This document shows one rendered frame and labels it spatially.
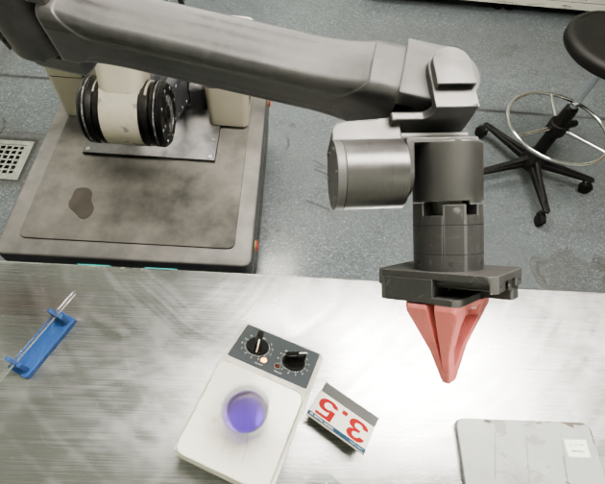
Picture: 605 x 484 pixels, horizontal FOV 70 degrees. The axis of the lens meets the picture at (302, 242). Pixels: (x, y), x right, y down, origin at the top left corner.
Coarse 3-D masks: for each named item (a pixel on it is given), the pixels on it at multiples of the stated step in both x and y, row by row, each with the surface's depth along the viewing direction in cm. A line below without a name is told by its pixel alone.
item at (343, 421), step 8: (320, 400) 62; (328, 400) 62; (312, 408) 60; (320, 408) 60; (328, 408) 61; (336, 408) 62; (320, 416) 59; (328, 416) 60; (336, 416) 60; (344, 416) 61; (352, 416) 62; (336, 424) 59; (344, 424) 60; (352, 424) 60; (360, 424) 61; (344, 432) 58; (352, 432) 59; (360, 432) 60; (368, 432) 60; (352, 440) 58; (360, 440) 58
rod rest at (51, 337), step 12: (48, 312) 64; (60, 312) 66; (60, 324) 65; (72, 324) 66; (48, 336) 64; (60, 336) 65; (36, 348) 63; (48, 348) 64; (24, 360) 62; (36, 360) 63; (24, 372) 62
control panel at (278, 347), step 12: (240, 336) 63; (252, 336) 63; (264, 336) 64; (276, 336) 65; (240, 348) 61; (276, 348) 63; (288, 348) 63; (300, 348) 64; (240, 360) 59; (252, 360) 60; (276, 360) 61; (312, 360) 62; (276, 372) 59; (288, 372) 59; (300, 372) 60; (312, 372) 61; (300, 384) 58
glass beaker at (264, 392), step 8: (240, 384) 49; (248, 384) 49; (256, 384) 49; (232, 392) 49; (256, 392) 50; (264, 392) 49; (224, 400) 48; (264, 400) 51; (224, 408) 48; (224, 416) 47; (264, 424) 50; (232, 432) 49; (240, 432) 46; (248, 432) 46; (256, 432) 49
